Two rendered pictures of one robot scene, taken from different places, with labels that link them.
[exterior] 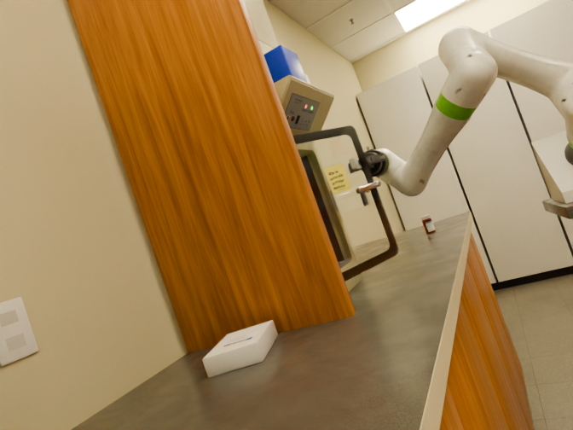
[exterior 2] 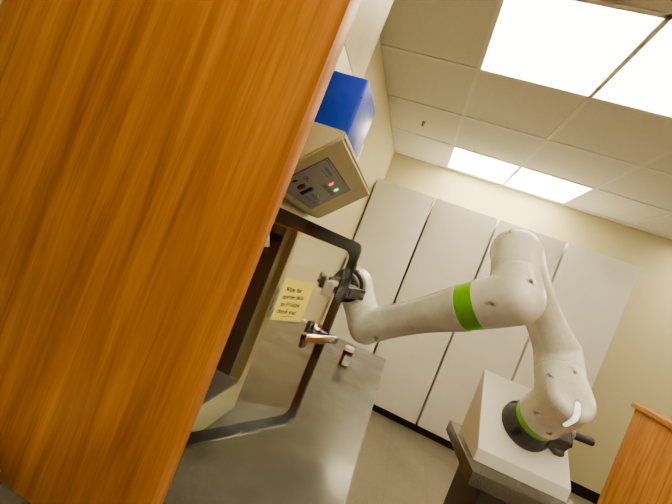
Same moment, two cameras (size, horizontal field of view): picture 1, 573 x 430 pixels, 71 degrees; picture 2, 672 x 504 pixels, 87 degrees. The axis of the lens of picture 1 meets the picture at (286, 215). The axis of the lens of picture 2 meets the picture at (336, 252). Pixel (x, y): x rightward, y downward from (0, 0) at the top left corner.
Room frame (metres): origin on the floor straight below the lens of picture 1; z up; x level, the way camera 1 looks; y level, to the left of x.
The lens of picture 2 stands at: (0.49, -0.05, 1.36)
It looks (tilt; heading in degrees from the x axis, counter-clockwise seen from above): 1 degrees down; 346
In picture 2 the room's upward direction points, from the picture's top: 22 degrees clockwise
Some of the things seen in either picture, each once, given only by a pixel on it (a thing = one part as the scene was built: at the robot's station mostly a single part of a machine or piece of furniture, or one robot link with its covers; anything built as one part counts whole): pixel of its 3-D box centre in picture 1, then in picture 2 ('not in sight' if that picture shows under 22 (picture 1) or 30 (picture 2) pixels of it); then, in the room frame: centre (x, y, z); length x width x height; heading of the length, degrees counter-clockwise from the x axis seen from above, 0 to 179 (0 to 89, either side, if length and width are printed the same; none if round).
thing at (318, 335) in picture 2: (364, 188); (314, 334); (1.11, -0.23, 1.20); 0.10 x 0.05 x 0.03; 127
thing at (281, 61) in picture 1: (279, 74); (333, 115); (1.04, -0.10, 1.56); 0.10 x 0.10 x 0.09; 63
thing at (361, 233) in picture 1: (340, 200); (273, 330); (1.09, -0.15, 1.19); 0.30 x 0.01 x 0.40; 127
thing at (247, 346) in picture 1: (243, 346); not in sight; (0.88, 0.18, 0.96); 0.16 x 0.12 x 0.04; 170
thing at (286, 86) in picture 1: (303, 111); (322, 184); (1.11, -0.14, 1.46); 0.32 x 0.12 x 0.10; 153
